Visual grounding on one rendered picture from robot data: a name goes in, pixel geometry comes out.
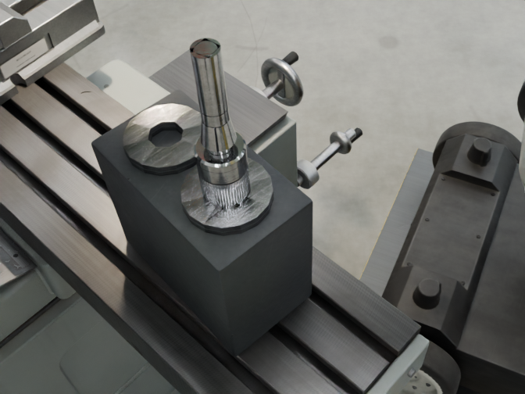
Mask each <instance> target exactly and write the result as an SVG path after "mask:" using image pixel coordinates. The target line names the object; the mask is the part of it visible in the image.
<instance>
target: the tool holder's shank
mask: <svg viewBox="0 0 525 394"><path fill-rule="evenodd" d="M190 53H191V62H192V66H193V71H194V76H195V84H196V89H197V94H198V103H199V109H200V113H201V118H202V125H201V143H202V145H203V147H204V148H206V149H208V150H209V152H211V153H212V154H214V155H223V154H225V153H227V152H229V151H230V150H231V148H232V146H233V145H234V143H235V142H236V140H237V135H236V133H235V130H234V126H233V124H232V121H231V118H230V114H229V107H228V101H227V89H226V83H225V76H224V70H223V58H222V52H221V45H220V43H219V42H218V41H217V40H215V39H213V38H201V39H198V40H196V41H194V42H193V43H192V44H191V46H190Z"/></svg>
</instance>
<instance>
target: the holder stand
mask: <svg viewBox="0 0 525 394"><path fill-rule="evenodd" d="M201 125H202V118H201V113H200V109H199V104H198V103H196V102H195V101H194V100H193V99H191V98H190V97H189V96H188V95H186V94H185V93H184V92H183V91H181V90H180V89H177V90H176V91H174V92H172V93H170V94H169V95H167V96H166V97H164V98H162V99H160V100H159V101H158V102H156V103H154V104H152V105H151V106H149V107H148V108H146V109H144V110H142V111H141V112H139V113H138V114H136V115H134V116H132V117H131V118H130V119H128V120H126V121H124V122H123V123H121V124H120V125H118V126H116V127H114V128H113V129H112V130H110V131H108V132H106V133H105V134H103V135H102V136H100V137H98V138H96V139H95V140H94V141H93V142H92V143H91V146H92V148H93V150H94V153H95V156H96V159H97V161H98V165H99V167H100V169H101V172H102V175H103V177H104V180H105V183H106V186H107V189H108V190H109V194H110V196H111V199H112V202H113V205H114V207H115V209H116V213H117V216H118V217H119V220H120V223H121V226H122V229H123V232H124V234H125V236H126V239H127V241H128V242H129V243H130V244H131V245H132V246H133V247H134V248H135V249H136V250H137V251H138V253H139V254H140V255H141V256H142V257H143V258H144V259H145V260H146V261H147V263H148V264H149V265H150V266H151V267H152V268H153V269H154V270H155V271H156V273H157V274H158V275H159V276H160V277H161V278H162V279H163V280H164V281H165V282H166V283H167V284H168V286H170V287H171V288H172V290H174V291H175V293H176V294H177V295H178V296H179V297H180V298H181V299H182V300H183V301H184V303H185V304H186V305H187V306H188V307H189V308H190V309H191V310H192V311H193V312H194V314H195V315H196V316H197V317H198V318H199V319H200V320H201V321H202V322H203V324H204V325H205V326H206V327H207V328H208V329H209V330H210V331H211V332H212V333H213V334H214V335H215V336H216V337H217V338H218V339H219V340H220V341H221V343H222V344H223V345H224V346H225V347H226V348H227V349H228V350H229V351H230V353H231V354H232V355H233V356H238V355H239V354H240V353H242V352H243V351H244V350H245V349H247V348H248V347H249V346H250V345H251V344H252V343H253V342H255V341H256V340H257V339H258V338H260V337H261V336H262V335H264V334H265V333H266V332H267V331H269V330H270V329H271V328H272V327H273V326H274V325H275V324H277V323H278V322H279V321H280V320H282V319H283V318H284V317H286V316H287V315H288V314H289V313H290V312H291V311H292V310H293V309H295V308H296V307H297V306H299V305H300V304H301V303H302V302H304V301H305V300H306V299H307V298H309V297H310V296H311V294H312V265H313V201H312V200H311V199H310V197H308V196H307V195H306V194H305V193H304V192H302V191H301V190H300V189H299V188H297V187H296V186H295V185H294V184H292V183H291V182H290V181H289V180H288V179H287V178H286V177H285V176H283V175H282V174H281V173H280V172H278V171H277V170H276V169H275V168H273V167H272V166H271V165H270V164H268V163H267V162H266V161H265V160H264V159H263V158H262V157H261V156H259V155H258V154H257V153H256V152H254V151H253V150H252V149H251V148H249V147H248V146H247V145H246V149H247V156H248V170H249V178H250V186H251V190H250V193H249V195H248V198H247V199H246V200H245V201H244V202H243V203H241V204H240V205H238V206H235V207H232V208H227V209H222V208H217V207H215V206H211V205H210V204H208V203H207V202H206V201H205V199H204V197H203V195H202V189H201V185H200V180H199V176H198V168H197V164H196V160H195V153H194V146H195V143H196V141H197V139H198V138H199V137H200V136H201Z"/></svg>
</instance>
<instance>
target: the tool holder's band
mask: <svg viewBox="0 0 525 394"><path fill-rule="evenodd" d="M235 133H236V135H237V140H236V142H235V143H234V145H233V146H232V148H231V150H230V151H229V152H227V153H225V154H223V155H214V154H212V153H211V152H209V150H208V149H206V148H204V147H203V145H202V143H201V136H200V137H199V138H198V139H197V141H196V143H195V146H194V153H195V159H196V162H197V163H198V165H199V166H200V167H201V168H202V169H204V170H207V171H209V172H213V173H226V172H229V171H232V170H234V169H236V168H237V167H239V166H240V165H241V164H242V163H243V162H244V160H245V157H246V155H247V149H246V142H245V139H244V138H243V136H242V135H241V134H239V133H238V132H236V131H235Z"/></svg>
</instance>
